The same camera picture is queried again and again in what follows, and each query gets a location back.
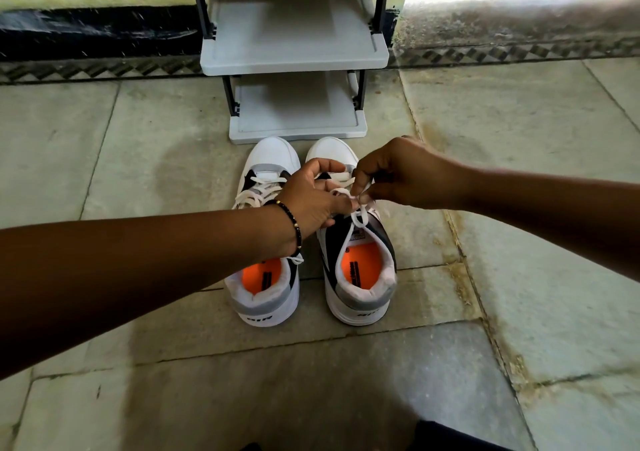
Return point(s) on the person's left hand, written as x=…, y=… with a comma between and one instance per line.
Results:
x=305, y=200

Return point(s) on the white grey black sneaker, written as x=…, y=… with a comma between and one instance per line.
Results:
x=267, y=158
x=362, y=285

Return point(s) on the grey black shoe rack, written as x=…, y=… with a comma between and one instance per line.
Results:
x=292, y=40

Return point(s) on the person's right hand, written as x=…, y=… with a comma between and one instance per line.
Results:
x=415, y=175

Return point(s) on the person's right fingers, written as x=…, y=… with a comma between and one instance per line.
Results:
x=365, y=178

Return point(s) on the person's left forearm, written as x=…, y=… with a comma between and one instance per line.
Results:
x=125, y=275

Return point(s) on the white shoelace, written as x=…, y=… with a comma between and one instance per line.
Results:
x=358, y=218
x=260, y=193

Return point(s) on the person's left fingers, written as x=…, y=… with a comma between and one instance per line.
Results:
x=336, y=204

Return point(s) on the person's right forearm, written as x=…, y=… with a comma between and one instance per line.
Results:
x=555, y=215

